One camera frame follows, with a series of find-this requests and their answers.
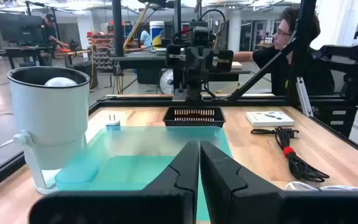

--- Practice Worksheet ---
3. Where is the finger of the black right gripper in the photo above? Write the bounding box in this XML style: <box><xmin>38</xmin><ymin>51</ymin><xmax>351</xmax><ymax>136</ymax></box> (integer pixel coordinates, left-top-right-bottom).
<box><xmin>186</xmin><ymin>55</ymin><xmax>200</xmax><ymax>78</ymax></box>
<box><xmin>199</xmin><ymin>55</ymin><xmax>214</xmax><ymax>78</ymax></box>

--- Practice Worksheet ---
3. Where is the black cable bundle red tie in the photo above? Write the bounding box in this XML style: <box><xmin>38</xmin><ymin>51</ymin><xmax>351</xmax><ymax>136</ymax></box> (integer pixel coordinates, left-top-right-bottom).
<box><xmin>250</xmin><ymin>126</ymin><xmax>331</xmax><ymax>184</ymax></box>

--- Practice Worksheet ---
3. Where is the teal translucent plastic bin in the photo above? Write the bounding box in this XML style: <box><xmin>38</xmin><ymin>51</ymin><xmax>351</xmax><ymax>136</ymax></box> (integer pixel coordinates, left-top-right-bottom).
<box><xmin>54</xmin><ymin>126</ymin><xmax>233</xmax><ymax>222</ymax></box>

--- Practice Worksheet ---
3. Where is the silver aluminium extrusion bar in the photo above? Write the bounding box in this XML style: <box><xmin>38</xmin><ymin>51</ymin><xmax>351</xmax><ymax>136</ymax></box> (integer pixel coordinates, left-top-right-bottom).
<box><xmin>296</xmin><ymin>77</ymin><xmax>314</xmax><ymax>118</ymax></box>

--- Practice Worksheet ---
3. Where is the shelf with red bins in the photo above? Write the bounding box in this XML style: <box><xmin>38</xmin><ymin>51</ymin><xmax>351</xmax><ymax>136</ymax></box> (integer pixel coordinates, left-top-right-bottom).
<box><xmin>87</xmin><ymin>30</ymin><xmax>114</xmax><ymax>71</ymax></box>

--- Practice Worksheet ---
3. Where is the black slotted plastic basket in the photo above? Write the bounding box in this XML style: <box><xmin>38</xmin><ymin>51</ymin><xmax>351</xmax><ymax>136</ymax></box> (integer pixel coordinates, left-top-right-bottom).
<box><xmin>162</xmin><ymin>106</ymin><xmax>227</xmax><ymax>128</ymax></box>

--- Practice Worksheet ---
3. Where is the white plug adapter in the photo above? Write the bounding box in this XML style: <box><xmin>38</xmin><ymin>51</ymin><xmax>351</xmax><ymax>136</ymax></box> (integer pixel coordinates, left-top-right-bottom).
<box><xmin>106</xmin><ymin>114</ymin><xmax>121</xmax><ymax>131</ymax></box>

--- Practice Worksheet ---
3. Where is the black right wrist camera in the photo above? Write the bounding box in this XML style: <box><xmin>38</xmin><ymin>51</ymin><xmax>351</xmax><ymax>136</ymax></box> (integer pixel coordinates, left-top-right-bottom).
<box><xmin>188</xmin><ymin>21</ymin><xmax>213</xmax><ymax>47</ymax></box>

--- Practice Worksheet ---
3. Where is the white blue wipes tub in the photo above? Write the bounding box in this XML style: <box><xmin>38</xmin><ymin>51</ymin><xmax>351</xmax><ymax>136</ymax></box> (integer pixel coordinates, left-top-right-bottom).
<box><xmin>149</xmin><ymin>21</ymin><xmax>165</xmax><ymax>49</ymax></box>

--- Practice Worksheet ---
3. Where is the white floor fan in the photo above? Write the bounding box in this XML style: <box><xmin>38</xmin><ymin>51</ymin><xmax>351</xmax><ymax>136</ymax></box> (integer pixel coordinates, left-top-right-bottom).
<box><xmin>159</xmin><ymin>68</ymin><xmax>175</xmax><ymax>95</ymax></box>

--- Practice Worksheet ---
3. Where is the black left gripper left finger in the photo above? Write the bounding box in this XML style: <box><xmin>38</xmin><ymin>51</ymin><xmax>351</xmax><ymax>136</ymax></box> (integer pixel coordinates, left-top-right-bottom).
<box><xmin>28</xmin><ymin>139</ymin><xmax>200</xmax><ymax>224</ymax></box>

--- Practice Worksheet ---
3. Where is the yellow hose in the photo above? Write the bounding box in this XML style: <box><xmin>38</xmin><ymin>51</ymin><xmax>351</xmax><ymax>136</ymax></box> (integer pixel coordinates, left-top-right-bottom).
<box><xmin>122</xmin><ymin>9</ymin><xmax>150</xmax><ymax>50</ymax></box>

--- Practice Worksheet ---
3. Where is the black work table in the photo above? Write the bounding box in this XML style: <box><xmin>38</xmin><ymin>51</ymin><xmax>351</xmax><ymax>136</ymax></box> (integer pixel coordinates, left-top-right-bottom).
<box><xmin>110</xmin><ymin>51</ymin><xmax>251</xmax><ymax>85</ymax></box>

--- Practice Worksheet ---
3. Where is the person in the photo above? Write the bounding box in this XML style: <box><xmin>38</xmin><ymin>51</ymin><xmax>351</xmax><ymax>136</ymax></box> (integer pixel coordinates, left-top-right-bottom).
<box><xmin>40</xmin><ymin>12</ymin><xmax>71</xmax><ymax>50</ymax></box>
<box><xmin>139</xmin><ymin>29</ymin><xmax>152</xmax><ymax>47</ymax></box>
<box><xmin>233</xmin><ymin>6</ymin><xmax>335</xmax><ymax>96</ymax></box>

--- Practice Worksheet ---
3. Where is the white cardboard product box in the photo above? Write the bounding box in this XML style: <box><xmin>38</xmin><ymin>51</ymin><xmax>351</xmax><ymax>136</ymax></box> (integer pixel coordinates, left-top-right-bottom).
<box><xmin>245</xmin><ymin>111</ymin><xmax>295</xmax><ymax>128</ymax></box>

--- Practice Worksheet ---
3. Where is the white coiled usb cable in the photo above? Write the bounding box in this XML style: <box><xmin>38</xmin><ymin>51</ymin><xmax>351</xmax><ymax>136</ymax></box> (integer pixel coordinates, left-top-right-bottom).
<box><xmin>284</xmin><ymin>181</ymin><xmax>358</xmax><ymax>192</ymax></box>

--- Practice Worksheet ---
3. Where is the wooden top workbench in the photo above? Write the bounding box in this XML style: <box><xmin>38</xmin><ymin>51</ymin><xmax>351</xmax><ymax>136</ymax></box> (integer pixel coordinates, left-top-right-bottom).
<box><xmin>0</xmin><ymin>46</ymin><xmax>93</xmax><ymax>69</ymax></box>

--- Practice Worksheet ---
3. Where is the black computer monitor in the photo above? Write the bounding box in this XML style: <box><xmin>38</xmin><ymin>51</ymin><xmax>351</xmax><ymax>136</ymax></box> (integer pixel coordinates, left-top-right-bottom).
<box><xmin>0</xmin><ymin>14</ymin><xmax>45</xmax><ymax>46</ymax></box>

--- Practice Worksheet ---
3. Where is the black labelled cabinet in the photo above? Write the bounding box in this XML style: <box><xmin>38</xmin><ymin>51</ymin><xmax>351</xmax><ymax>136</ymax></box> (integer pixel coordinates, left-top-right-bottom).
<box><xmin>311</xmin><ymin>104</ymin><xmax>358</xmax><ymax>138</ymax></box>

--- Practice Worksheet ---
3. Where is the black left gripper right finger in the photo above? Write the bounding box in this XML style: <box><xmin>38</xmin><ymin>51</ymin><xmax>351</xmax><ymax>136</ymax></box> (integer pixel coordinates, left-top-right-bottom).
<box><xmin>200</xmin><ymin>140</ymin><xmax>358</xmax><ymax>224</ymax></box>

